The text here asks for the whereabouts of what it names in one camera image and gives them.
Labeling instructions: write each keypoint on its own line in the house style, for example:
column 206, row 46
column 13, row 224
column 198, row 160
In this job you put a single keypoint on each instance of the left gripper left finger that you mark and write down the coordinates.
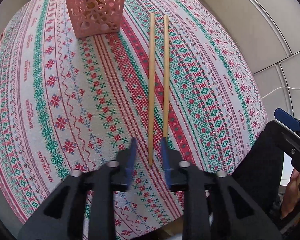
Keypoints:
column 61, row 214

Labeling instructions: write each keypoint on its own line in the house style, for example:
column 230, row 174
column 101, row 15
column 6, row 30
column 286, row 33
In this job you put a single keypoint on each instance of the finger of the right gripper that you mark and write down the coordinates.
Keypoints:
column 286, row 119

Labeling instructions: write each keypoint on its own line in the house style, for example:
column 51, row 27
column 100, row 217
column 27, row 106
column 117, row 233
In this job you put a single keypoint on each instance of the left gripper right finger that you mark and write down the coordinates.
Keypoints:
column 215, row 206

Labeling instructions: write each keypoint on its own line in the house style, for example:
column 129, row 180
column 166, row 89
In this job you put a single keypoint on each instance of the wooden chopstick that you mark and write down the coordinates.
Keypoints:
column 151, row 89
column 166, row 77

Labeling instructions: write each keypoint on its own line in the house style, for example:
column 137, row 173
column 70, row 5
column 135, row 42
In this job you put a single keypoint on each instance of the person's hand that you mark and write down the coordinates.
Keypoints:
column 292, row 194

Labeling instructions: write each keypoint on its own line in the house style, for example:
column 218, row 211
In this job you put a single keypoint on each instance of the patterned embroidered tablecloth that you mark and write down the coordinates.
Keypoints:
column 69, row 103

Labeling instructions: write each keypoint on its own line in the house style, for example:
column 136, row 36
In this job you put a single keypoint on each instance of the pink perforated utensil holder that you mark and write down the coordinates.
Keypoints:
column 95, row 17

